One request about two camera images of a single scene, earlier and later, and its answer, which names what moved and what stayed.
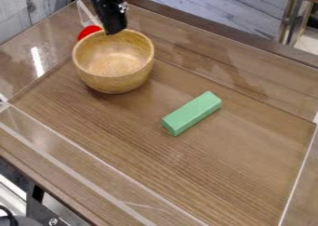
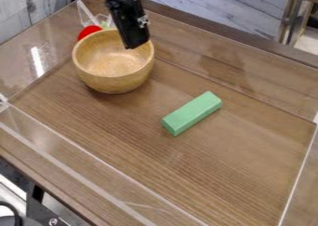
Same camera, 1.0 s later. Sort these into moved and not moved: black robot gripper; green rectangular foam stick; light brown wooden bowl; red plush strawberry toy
Moved: black robot gripper
Not moved: red plush strawberry toy; green rectangular foam stick; light brown wooden bowl
